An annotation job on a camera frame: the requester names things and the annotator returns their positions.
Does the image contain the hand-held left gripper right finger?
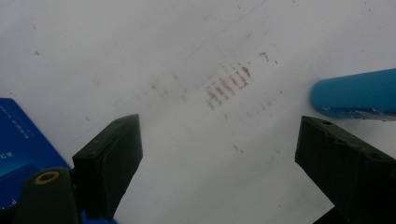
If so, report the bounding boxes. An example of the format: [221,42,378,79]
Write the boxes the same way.
[294,116,396,224]

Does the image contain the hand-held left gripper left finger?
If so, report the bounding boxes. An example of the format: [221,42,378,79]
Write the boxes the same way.
[72,114,144,220]

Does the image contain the blue plastic bottle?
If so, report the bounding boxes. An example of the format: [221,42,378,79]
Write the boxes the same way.
[310,68,396,121]

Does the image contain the blue cardboard box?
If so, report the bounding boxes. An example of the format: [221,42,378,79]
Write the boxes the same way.
[0,97,118,224]

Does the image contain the white table mat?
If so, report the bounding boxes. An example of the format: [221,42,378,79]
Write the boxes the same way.
[0,0,396,224]

